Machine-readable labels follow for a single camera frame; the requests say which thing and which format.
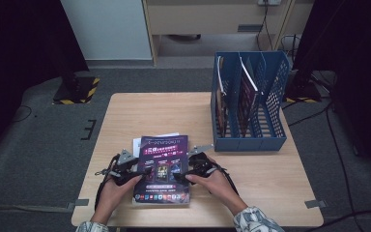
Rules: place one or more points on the white power strip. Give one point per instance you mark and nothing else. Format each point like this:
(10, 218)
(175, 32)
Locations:
(269, 2)

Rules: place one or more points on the white cabinet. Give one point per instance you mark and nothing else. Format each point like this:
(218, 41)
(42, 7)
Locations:
(109, 29)

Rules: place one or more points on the beige desk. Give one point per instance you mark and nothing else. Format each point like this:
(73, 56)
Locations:
(206, 17)

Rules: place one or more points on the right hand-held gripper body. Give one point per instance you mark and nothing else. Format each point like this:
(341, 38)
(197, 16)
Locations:
(201, 164)

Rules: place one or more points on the white book with picture grid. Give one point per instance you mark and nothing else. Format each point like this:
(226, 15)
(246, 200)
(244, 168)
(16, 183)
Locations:
(136, 144)

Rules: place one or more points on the black stand base yellow stripes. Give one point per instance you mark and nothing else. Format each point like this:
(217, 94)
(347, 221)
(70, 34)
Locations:
(302, 92)
(77, 92)

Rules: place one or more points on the purple magazine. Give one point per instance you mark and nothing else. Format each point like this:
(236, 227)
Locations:
(162, 148)
(248, 103)

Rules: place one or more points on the person's left hand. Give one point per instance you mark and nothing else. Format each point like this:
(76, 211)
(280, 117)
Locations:
(114, 198)

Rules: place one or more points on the person's right hand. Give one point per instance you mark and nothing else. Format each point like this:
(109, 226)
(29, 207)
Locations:
(219, 188)

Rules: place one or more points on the black magazine with red fan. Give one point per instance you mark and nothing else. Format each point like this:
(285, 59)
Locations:
(220, 106)

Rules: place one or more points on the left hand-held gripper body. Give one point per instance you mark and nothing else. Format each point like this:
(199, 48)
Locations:
(124, 170)

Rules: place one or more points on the blue file rack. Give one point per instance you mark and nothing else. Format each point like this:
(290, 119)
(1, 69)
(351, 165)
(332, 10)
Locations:
(270, 141)

